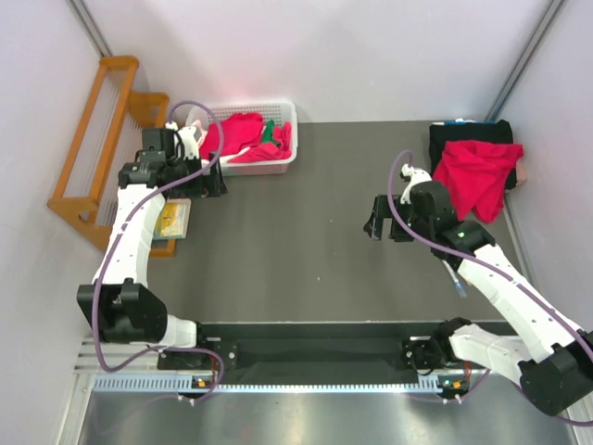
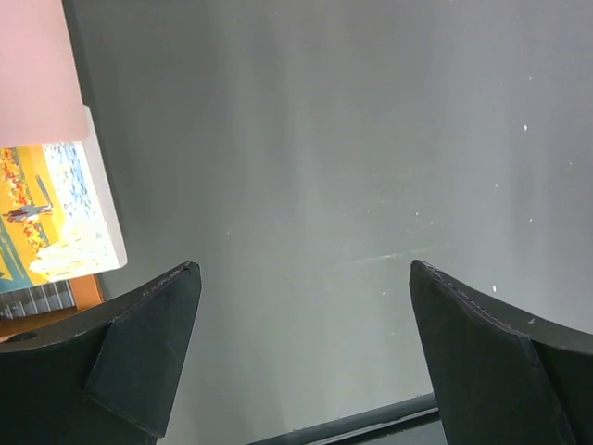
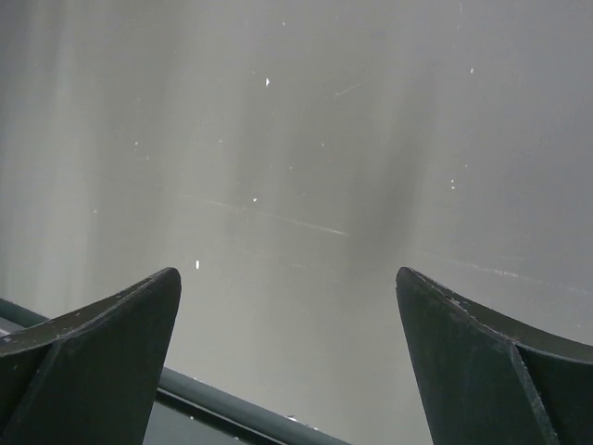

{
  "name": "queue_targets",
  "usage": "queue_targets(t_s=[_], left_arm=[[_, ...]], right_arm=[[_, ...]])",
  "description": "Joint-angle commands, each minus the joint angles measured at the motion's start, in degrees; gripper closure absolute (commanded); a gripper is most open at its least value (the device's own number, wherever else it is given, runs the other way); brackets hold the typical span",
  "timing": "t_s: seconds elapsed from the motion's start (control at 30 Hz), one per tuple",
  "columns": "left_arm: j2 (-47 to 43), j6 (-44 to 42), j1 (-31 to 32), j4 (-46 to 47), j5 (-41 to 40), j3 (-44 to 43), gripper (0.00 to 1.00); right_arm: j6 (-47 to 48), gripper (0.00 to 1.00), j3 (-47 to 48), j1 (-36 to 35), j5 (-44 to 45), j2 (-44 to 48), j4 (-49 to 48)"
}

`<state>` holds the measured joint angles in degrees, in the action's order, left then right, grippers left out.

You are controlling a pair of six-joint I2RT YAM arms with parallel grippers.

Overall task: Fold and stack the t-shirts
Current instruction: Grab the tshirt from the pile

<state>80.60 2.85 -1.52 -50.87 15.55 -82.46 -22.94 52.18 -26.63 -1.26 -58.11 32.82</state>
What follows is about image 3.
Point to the dark table edge rail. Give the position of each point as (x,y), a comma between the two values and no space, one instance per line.
(187,411)

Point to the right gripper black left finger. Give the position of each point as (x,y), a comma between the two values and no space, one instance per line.
(90,376)

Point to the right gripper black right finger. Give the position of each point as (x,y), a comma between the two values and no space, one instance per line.
(485,378)

